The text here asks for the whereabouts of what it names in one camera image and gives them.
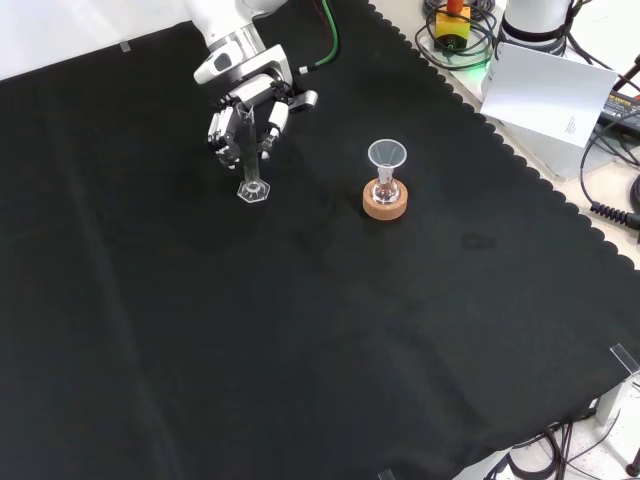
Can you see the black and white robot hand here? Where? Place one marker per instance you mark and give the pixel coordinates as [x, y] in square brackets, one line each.
[240, 65]

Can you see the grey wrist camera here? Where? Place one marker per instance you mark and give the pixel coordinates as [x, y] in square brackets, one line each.
[305, 99]

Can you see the black power adapter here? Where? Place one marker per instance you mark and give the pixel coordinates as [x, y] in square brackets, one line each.
[622, 107]

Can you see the clear graduated cylinder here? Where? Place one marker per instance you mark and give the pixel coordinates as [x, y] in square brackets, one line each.
[254, 192]

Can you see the grey metal box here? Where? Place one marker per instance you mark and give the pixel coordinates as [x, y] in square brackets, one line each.
[550, 155]

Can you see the round-bottom glass flask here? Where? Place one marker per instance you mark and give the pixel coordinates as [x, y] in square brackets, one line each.
[386, 192]

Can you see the clear plastic funnel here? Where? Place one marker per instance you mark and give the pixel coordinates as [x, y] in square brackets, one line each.
[387, 152]

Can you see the black table cloth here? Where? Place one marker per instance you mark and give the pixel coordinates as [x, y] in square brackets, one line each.
[200, 300]

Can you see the yellow stop button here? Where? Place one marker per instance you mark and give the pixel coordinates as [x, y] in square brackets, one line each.
[452, 27]

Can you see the white table leg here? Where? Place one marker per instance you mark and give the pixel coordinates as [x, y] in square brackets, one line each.
[617, 400]

